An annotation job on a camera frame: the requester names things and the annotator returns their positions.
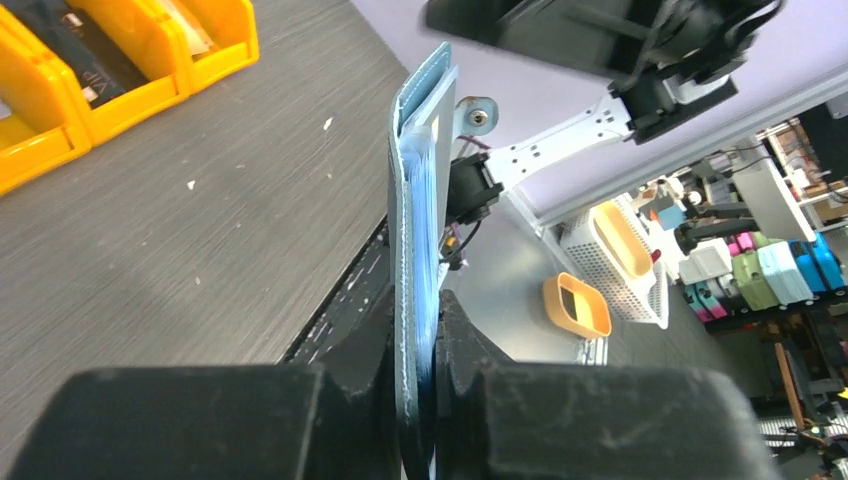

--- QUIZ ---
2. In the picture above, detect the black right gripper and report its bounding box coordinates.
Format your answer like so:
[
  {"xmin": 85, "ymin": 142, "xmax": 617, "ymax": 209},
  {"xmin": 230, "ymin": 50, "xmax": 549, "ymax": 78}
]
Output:
[{"xmin": 423, "ymin": 0, "xmax": 670, "ymax": 80}]

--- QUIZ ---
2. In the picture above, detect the white perforated basket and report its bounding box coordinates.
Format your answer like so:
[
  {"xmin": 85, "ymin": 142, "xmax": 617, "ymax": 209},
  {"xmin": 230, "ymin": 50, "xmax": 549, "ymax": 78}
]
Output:
[{"xmin": 560, "ymin": 194, "xmax": 669, "ymax": 330}]

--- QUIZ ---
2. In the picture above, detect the black cards stack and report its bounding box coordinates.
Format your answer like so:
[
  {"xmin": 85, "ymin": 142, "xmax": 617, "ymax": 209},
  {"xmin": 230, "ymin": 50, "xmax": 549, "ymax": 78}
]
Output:
[{"xmin": 3, "ymin": 1, "xmax": 149, "ymax": 108}]

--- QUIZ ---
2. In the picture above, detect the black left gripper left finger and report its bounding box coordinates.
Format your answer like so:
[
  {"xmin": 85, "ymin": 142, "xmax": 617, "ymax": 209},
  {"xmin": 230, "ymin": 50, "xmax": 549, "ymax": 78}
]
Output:
[{"xmin": 9, "ymin": 293, "xmax": 400, "ymax": 479}]

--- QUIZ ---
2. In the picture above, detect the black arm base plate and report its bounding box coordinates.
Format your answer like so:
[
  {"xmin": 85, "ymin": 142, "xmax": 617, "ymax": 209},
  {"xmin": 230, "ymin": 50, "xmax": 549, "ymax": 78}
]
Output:
[{"xmin": 279, "ymin": 219, "xmax": 390, "ymax": 364}]

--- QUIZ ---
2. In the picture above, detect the tan oval plastic container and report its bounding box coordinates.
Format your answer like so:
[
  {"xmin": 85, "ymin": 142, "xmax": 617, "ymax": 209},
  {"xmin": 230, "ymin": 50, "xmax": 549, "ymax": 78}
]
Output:
[{"xmin": 542, "ymin": 272, "xmax": 612, "ymax": 339}]

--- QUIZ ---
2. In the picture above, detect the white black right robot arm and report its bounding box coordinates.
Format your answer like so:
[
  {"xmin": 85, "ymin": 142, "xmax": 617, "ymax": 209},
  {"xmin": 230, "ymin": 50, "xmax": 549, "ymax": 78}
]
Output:
[{"xmin": 423, "ymin": 1, "xmax": 783, "ymax": 224}]

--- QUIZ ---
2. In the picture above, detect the blue leather card holder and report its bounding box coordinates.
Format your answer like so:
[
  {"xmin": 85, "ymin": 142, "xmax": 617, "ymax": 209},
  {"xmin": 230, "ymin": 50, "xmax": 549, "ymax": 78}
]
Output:
[{"xmin": 387, "ymin": 41, "xmax": 499, "ymax": 425}]

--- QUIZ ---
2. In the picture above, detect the yellow three-compartment bin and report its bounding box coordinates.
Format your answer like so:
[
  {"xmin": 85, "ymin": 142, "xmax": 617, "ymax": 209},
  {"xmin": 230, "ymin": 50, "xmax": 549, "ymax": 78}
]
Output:
[{"xmin": 1, "ymin": 0, "xmax": 260, "ymax": 192}]

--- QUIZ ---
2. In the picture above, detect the tan container in basket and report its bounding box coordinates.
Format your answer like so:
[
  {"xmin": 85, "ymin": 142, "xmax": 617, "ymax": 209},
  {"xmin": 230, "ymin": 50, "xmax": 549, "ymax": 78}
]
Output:
[{"xmin": 591, "ymin": 201, "xmax": 653, "ymax": 280}]

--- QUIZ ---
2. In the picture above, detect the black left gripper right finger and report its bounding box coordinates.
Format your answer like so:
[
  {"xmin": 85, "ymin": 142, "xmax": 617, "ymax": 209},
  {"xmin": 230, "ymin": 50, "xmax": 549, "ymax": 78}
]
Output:
[{"xmin": 435, "ymin": 290, "xmax": 766, "ymax": 479}]

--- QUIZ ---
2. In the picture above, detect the orange cards stack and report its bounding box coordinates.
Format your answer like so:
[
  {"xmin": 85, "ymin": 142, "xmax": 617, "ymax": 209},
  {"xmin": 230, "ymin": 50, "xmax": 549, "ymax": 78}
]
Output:
[{"xmin": 157, "ymin": 0, "xmax": 215, "ymax": 56}]

